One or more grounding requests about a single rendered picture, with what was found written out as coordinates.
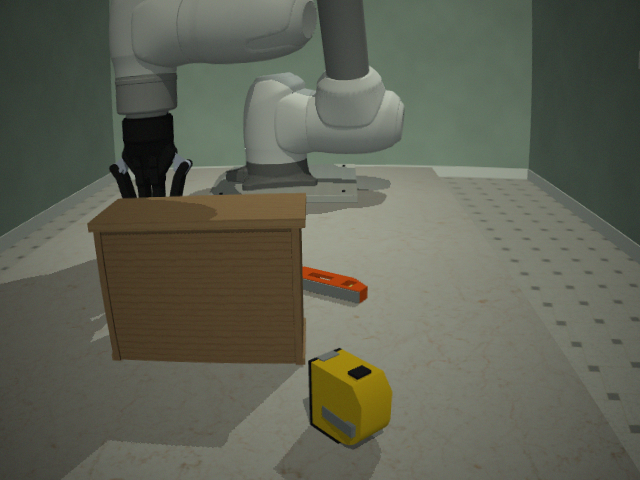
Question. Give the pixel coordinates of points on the brown wooden cabinet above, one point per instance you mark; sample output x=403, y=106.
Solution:
x=207, y=279

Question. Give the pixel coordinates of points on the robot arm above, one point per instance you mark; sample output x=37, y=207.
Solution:
x=350, y=112

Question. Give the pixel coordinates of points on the orange spirit level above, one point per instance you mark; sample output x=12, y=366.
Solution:
x=339, y=286

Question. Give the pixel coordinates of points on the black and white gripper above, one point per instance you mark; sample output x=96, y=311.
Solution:
x=150, y=160

